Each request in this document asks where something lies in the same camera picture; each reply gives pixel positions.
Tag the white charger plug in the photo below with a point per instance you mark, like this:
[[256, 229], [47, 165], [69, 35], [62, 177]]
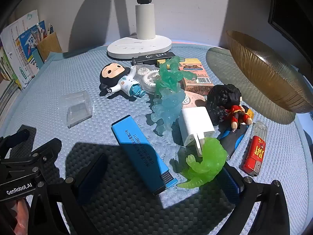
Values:
[[195, 122]]

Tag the astronaut doll figurine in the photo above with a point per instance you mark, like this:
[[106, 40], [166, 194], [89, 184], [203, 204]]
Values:
[[115, 72]]

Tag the pink round gadget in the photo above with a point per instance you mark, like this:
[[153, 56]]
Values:
[[193, 100]]

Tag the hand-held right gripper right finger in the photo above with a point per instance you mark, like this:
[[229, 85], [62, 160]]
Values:
[[230, 182]]

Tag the row of books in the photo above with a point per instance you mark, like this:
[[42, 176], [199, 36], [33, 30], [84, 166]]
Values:
[[17, 53]]

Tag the bunch of pens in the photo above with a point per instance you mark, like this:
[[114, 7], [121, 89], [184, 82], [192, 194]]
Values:
[[42, 31]]

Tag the blue black utility knife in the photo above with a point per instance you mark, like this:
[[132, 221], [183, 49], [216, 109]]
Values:
[[232, 142]]

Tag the red lighter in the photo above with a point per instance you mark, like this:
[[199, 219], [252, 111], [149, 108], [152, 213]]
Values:
[[255, 151]]

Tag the clear correction tape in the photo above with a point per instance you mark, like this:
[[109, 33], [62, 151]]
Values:
[[146, 76]]

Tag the black monitor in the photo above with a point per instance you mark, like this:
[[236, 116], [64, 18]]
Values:
[[293, 9]]

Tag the cardboard pen holder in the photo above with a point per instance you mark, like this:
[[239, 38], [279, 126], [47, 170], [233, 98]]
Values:
[[49, 47]]

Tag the yellow rectangular box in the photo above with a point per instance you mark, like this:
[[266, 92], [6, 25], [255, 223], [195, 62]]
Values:
[[192, 61]]

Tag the green translucent monster figure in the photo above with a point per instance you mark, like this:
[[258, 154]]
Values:
[[168, 77]]

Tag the pink printed box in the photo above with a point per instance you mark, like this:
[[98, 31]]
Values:
[[195, 78]]

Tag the amber ribbed glass bowl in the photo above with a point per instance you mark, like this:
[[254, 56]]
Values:
[[264, 73]]

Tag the blue translucent monster figure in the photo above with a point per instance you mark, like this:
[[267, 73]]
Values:
[[168, 105]]

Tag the black spiky monster figure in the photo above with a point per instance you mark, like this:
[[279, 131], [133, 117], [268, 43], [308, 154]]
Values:
[[215, 102]]

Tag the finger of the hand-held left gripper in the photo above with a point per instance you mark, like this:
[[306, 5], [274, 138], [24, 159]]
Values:
[[51, 145], [17, 137]]

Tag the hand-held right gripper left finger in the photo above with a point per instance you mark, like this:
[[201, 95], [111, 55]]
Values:
[[91, 173]]

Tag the blue rectangular box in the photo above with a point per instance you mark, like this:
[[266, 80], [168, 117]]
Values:
[[139, 146]]

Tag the blue textured mat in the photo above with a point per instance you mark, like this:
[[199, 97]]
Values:
[[73, 78]]

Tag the green dinosaur toy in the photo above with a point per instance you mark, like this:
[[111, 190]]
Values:
[[207, 161]]

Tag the black-haired red-clothed figurine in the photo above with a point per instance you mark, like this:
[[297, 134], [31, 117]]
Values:
[[238, 111]]

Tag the white desk lamp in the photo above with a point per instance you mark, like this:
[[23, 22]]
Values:
[[146, 17]]

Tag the black flash drive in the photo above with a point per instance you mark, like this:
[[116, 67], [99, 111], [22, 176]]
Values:
[[151, 57]]

